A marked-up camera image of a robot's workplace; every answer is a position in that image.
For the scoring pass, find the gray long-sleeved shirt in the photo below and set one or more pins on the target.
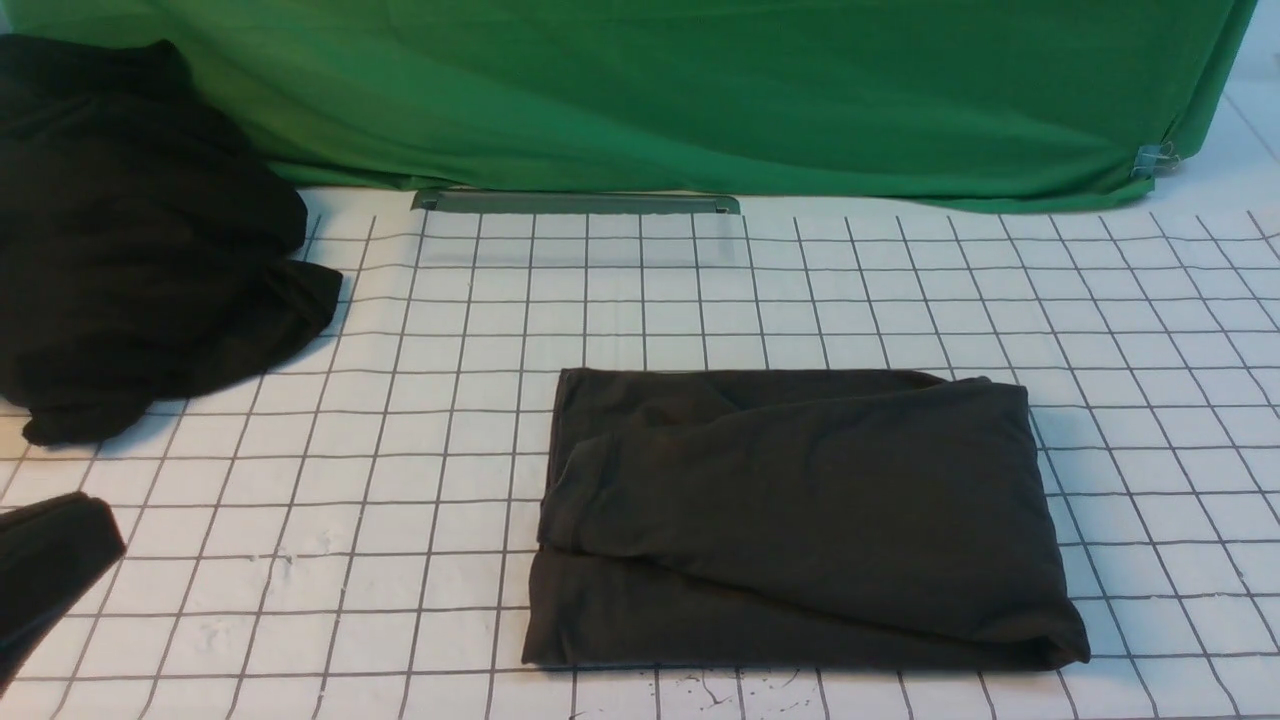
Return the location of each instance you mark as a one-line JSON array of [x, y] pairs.
[[858, 518]]

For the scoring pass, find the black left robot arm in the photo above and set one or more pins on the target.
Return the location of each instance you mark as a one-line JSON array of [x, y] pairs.
[[52, 552]]

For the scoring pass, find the gray metal strip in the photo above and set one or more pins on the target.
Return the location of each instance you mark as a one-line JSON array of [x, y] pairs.
[[562, 203]]

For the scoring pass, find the green backdrop cloth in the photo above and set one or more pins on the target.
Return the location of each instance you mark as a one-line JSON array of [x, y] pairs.
[[993, 106]]

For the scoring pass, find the black crumpled cloth pile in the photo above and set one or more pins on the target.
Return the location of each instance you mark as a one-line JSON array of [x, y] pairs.
[[148, 253]]

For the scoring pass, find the metal binder clip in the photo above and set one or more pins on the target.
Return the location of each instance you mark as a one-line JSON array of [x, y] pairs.
[[1151, 161]]

